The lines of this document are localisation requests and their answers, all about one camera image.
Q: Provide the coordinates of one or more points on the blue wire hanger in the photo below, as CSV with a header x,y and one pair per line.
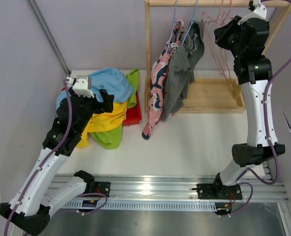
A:
x,y
172,45
189,37

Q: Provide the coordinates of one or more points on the grey shorts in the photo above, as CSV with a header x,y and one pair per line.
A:
x,y
181,72

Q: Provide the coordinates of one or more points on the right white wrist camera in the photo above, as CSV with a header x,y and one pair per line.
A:
x,y
258,10

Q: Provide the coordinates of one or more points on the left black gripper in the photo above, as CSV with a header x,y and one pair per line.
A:
x,y
106,106

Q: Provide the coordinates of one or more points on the white slotted cable duct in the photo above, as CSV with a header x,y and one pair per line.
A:
x,y
142,205

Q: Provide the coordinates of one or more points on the lime green shorts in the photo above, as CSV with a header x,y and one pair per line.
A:
x,y
133,114

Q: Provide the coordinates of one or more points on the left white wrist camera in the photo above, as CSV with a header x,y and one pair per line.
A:
x,y
81,85

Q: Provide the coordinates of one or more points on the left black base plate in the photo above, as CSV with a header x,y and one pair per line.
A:
x,y
99,187

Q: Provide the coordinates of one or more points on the aluminium mounting rail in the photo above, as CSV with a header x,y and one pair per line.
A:
x,y
166,188

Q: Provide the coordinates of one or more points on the pink shark-print shorts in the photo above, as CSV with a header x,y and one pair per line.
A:
x,y
157,83

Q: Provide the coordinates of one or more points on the red plastic tray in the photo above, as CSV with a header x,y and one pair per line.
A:
x,y
67,106

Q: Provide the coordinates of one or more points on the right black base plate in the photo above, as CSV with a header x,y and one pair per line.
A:
x,y
218,192

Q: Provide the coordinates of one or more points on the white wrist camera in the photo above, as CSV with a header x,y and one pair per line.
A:
x,y
258,10
81,85

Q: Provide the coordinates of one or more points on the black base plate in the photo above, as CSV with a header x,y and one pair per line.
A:
x,y
218,192
99,187

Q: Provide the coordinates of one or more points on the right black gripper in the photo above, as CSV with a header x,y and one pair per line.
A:
x,y
232,26

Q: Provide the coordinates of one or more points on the pink wire hanger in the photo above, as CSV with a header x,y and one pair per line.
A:
x,y
224,55
223,15
217,55

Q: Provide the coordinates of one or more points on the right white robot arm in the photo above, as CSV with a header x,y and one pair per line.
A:
x,y
254,72

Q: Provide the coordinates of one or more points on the wooden clothes rack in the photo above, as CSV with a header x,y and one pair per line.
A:
x,y
210,93

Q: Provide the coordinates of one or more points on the light blue shorts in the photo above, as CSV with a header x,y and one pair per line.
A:
x,y
113,81

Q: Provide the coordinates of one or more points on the yellow shorts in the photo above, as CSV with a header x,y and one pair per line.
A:
x,y
105,128

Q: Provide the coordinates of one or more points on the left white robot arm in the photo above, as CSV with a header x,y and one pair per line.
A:
x,y
31,209

